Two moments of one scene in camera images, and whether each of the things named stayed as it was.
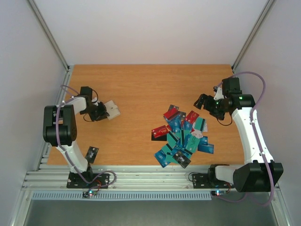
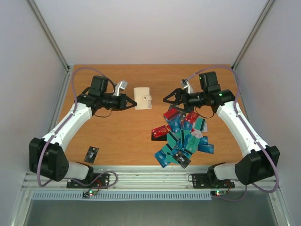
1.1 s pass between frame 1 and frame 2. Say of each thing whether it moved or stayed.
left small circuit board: stayed
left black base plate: stayed
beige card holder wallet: moved
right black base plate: stayed
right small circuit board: stayed
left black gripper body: moved
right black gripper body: moved
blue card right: stayed
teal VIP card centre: stayed
